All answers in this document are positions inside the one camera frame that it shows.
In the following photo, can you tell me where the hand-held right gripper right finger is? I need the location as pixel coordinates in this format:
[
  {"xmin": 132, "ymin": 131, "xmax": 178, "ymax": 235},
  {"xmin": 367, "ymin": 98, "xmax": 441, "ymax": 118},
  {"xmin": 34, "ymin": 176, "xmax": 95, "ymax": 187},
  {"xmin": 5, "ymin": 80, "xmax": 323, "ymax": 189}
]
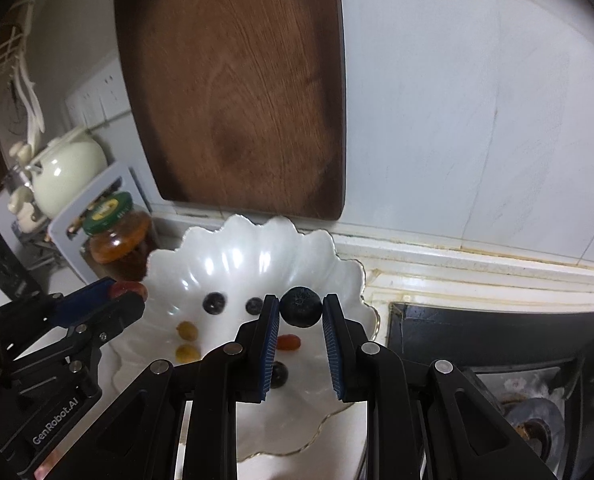
[{"xmin": 322, "ymin": 294, "xmax": 560, "ymax": 480}]

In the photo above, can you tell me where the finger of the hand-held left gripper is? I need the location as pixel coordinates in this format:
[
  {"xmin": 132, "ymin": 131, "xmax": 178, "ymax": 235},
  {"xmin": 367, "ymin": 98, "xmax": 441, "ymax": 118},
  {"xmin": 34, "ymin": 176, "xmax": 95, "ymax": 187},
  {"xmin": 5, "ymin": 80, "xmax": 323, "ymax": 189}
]
[
  {"xmin": 7, "ymin": 291, "xmax": 146, "ymax": 386},
  {"xmin": 0, "ymin": 276, "xmax": 118, "ymax": 361}
]

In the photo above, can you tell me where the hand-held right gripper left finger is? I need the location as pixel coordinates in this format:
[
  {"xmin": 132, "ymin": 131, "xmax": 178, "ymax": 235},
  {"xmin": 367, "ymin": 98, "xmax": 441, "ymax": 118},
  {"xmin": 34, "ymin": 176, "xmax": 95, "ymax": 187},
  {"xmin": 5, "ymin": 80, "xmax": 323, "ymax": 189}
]
[{"xmin": 59, "ymin": 294, "xmax": 282, "ymax": 480}]

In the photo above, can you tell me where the red cherry tomato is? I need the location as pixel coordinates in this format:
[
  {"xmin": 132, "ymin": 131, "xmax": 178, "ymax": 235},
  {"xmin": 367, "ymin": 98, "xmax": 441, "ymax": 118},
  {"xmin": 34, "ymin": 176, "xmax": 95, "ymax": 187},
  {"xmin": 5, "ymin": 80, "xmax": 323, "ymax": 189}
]
[{"xmin": 111, "ymin": 281, "xmax": 149, "ymax": 303}]

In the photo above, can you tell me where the dark blueberry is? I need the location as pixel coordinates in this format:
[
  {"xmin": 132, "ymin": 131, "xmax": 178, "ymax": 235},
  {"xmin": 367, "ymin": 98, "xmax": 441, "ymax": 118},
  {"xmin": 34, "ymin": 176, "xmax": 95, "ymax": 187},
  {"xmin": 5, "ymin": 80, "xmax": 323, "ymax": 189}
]
[
  {"xmin": 280, "ymin": 286, "xmax": 324, "ymax": 328},
  {"xmin": 269, "ymin": 361, "xmax": 290, "ymax": 389}
]

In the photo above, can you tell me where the white scalloped ceramic bowl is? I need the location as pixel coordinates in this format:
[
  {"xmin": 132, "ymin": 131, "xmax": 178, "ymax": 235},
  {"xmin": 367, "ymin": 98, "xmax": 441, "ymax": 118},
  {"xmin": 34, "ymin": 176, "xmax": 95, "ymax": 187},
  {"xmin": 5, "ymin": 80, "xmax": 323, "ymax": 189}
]
[{"xmin": 97, "ymin": 214, "xmax": 381, "ymax": 463}]

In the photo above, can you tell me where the glass jar of sauce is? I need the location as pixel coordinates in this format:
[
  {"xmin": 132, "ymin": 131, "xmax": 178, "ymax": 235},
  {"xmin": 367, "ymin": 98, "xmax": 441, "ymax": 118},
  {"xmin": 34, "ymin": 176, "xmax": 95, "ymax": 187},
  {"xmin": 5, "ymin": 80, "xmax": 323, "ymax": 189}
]
[{"xmin": 81, "ymin": 191, "xmax": 154, "ymax": 282}]

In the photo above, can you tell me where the cream ceramic lidded pot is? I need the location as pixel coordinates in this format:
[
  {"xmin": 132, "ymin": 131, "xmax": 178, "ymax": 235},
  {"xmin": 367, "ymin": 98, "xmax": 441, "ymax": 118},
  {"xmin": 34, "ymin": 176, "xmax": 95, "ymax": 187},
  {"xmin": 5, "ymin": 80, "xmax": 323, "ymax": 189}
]
[{"xmin": 27, "ymin": 127, "xmax": 108, "ymax": 220}]

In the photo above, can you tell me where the black gas stove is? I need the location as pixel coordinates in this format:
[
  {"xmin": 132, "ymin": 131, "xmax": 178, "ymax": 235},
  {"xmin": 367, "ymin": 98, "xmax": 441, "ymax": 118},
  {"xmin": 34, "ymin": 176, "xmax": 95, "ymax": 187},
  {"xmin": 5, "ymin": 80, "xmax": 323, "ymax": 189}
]
[{"xmin": 357, "ymin": 302, "xmax": 594, "ymax": 480}]

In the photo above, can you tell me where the brown wooden cutting board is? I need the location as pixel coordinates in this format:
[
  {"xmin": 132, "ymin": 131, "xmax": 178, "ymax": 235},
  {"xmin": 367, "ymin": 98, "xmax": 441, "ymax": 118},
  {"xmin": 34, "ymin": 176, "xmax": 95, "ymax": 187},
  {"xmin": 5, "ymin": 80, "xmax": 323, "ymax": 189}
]
[{"xmin": 113, "ymin": 0, "xmax": 348, "ymax": 222}]

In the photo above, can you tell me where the white wall socket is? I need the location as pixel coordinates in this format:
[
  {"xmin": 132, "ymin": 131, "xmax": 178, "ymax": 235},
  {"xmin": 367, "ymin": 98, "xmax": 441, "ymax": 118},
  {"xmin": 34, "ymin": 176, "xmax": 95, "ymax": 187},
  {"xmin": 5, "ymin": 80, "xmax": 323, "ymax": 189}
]
[{"xmin": 66, "ymin": 57, "xmax": 132, "ymax": 131}]

